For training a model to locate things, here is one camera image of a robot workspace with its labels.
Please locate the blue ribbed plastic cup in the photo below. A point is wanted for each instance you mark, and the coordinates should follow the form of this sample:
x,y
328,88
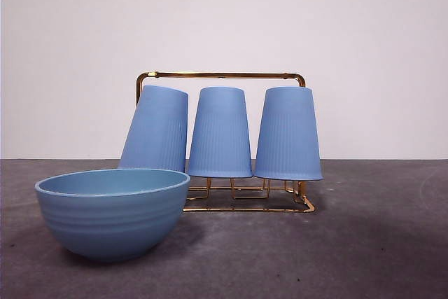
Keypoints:
x,y
288,131
157,127
220,131

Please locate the blue ribbed bowl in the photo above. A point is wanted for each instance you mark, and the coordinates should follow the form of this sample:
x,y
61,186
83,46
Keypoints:
x,y
112,222

